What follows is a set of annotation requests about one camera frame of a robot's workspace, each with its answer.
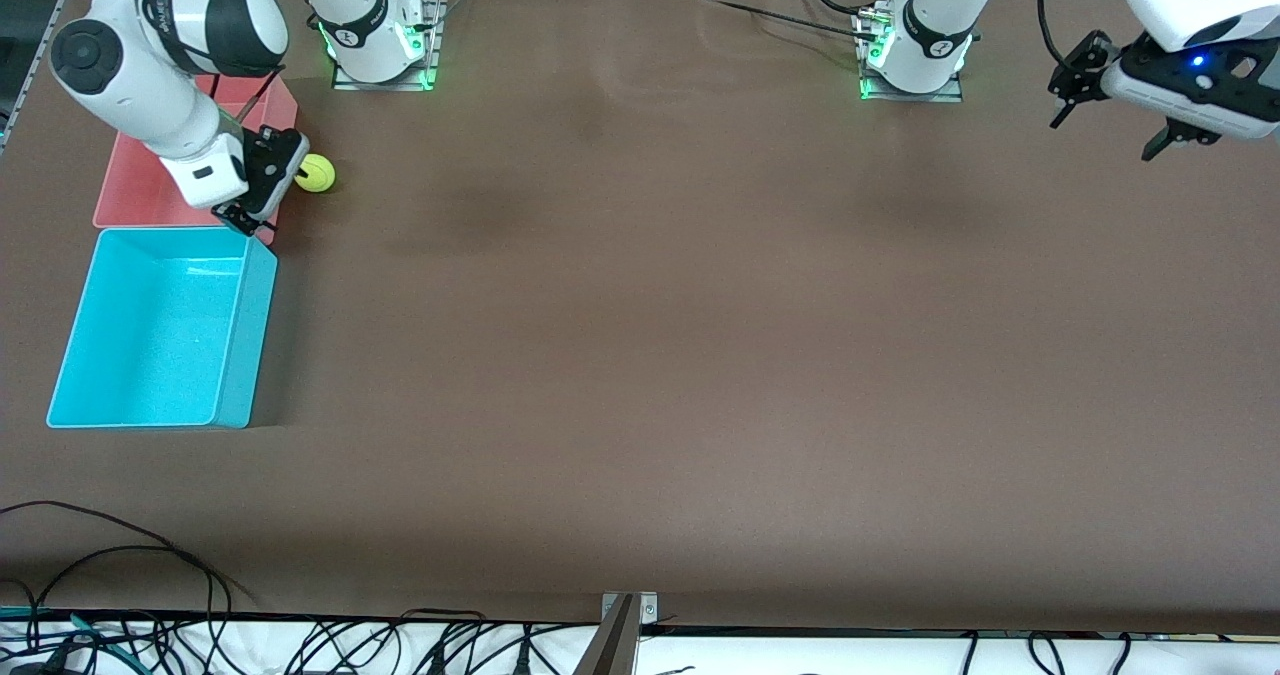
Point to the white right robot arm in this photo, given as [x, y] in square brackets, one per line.
[130, 85]

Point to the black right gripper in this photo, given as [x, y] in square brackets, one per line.
[272, 158]

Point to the yellow-green tennis ball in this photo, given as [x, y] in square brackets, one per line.
[320, 173]

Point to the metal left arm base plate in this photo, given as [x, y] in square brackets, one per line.
[945, 95]

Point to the blue plastic bin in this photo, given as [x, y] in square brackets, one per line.
[150, 355]

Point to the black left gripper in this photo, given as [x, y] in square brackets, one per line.
[1084, 68]

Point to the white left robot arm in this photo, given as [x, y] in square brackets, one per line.
[930, 45]

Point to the pink plastic bin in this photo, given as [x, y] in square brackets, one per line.
[125, 200]

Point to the grey metal bar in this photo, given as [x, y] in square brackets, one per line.
[610, 650]

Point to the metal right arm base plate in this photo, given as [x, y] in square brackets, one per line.
[345, 82]

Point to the metal mounting bracket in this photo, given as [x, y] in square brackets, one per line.
[648, 607]

